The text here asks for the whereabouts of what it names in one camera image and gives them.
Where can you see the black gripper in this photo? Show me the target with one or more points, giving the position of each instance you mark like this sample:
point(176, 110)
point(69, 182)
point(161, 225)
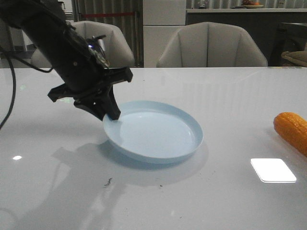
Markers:
point(89, 78)

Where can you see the light blue round plate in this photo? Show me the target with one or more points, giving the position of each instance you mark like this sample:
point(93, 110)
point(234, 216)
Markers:
point(153, 132)

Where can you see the orange corn cob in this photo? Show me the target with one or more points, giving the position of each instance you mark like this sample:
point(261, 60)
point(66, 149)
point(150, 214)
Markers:
point(293, 129)

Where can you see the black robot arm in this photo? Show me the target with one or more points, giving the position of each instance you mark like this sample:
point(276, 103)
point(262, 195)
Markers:
point(24, 14)

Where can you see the grey upholstered chair left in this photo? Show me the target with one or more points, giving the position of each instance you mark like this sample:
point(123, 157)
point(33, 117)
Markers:
point(115, 47)

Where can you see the grey upholstered chair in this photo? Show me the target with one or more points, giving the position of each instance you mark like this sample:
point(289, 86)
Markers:
point(211, 45)
point(115, 47)

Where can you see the grey striped curtain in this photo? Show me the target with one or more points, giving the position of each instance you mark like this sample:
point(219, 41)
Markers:
point(118, 23)

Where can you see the red barrier belt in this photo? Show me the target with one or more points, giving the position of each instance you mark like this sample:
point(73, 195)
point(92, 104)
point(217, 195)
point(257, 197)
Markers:
point(104, 15)

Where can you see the white refrigerator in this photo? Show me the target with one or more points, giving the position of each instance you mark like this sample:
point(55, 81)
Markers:
point(160, 19)

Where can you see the grey upholstered chair right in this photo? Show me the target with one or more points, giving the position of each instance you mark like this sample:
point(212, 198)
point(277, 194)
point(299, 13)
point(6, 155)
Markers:
point(211, 45)

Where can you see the fruit bowl on sideboard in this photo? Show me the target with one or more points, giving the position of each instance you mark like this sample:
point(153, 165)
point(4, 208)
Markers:
point(251, 4)

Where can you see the dark grey sideboard cabinet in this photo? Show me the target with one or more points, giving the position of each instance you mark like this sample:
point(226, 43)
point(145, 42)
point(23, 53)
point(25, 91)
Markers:
point(273, 30)

